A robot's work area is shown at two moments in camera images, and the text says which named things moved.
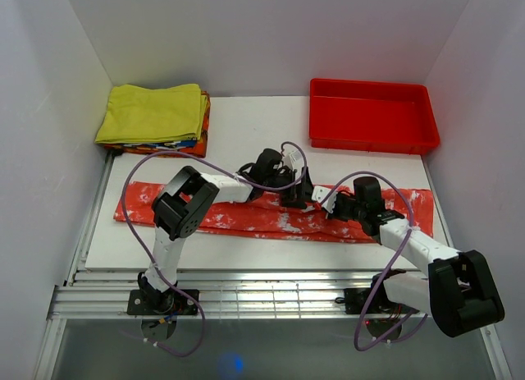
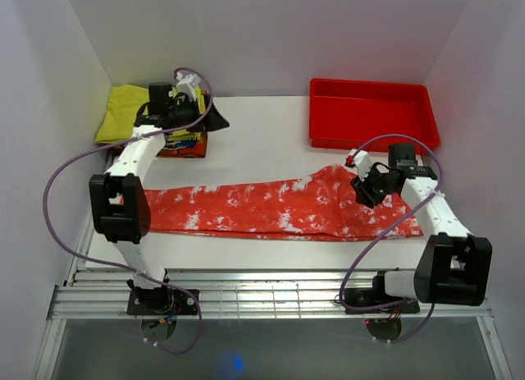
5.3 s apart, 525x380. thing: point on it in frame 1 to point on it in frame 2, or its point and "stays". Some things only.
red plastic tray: x=372 y=116 stays
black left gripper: x=297 y=195 to x=214 y=121
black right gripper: x=335 y=214 to x=362 y=192
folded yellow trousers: x=154 y=112 stays
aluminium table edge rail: x=278 y=295 stays
